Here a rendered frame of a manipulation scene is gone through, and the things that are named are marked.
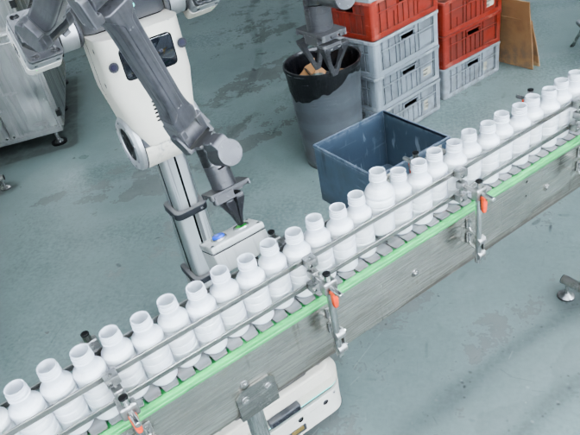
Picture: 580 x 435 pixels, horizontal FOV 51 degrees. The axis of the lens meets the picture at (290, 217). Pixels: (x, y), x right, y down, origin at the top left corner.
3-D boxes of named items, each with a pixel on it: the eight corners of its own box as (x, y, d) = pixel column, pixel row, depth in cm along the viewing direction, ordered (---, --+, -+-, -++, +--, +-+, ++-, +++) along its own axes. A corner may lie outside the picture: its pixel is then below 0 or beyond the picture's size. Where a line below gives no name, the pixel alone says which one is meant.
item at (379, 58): (376, 80, 357) (373, 43, 344) (327, 68, 384) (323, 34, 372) (440, 44, 386) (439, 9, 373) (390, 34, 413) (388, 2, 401)
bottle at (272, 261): (296, 291, 137) (283, 233, 127) (293, 310, 132) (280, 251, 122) (269, 293, 138) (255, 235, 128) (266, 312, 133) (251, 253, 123)
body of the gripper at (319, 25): (319, 28, 135) (314, -6, 131) (348, 35, 128) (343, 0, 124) (295, 37, 133) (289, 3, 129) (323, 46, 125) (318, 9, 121)
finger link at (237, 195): (255, 221, 139) (240, 184, 136) (230, 236, 136) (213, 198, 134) (243, 218, 145) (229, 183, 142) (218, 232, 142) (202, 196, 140)
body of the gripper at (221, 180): (252, 185, 138) (240, 154, 136) (213, 204, 134) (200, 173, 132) (240, 183, 144) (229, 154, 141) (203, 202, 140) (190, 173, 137)
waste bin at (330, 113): (329, 184, 357) (313, 83, 320) (286, 159, 389) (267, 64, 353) (387, 154, 374) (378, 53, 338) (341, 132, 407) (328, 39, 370)
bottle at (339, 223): (337, 255, 144) (328, 198, 135) (362, 258, 142) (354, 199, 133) (329, 272, 140) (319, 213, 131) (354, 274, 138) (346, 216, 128)
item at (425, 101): (381, 146, 383) (378, 114, 370) (336, 129, 410) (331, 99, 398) (442, 108, 411) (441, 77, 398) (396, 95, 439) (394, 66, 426)
